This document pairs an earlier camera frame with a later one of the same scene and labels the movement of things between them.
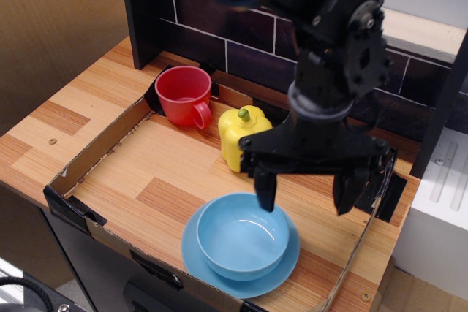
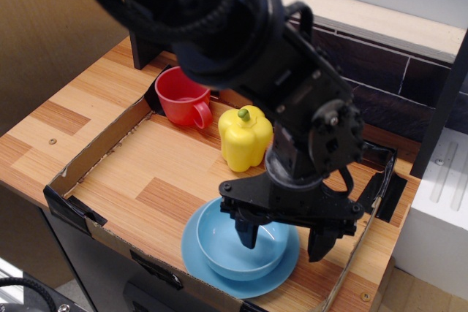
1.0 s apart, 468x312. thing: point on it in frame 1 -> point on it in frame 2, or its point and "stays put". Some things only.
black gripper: [303, 145] -> [325, 208]
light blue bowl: [241, 240] stays put
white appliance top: [433, 245] stays put
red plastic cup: [184, 92] stays put
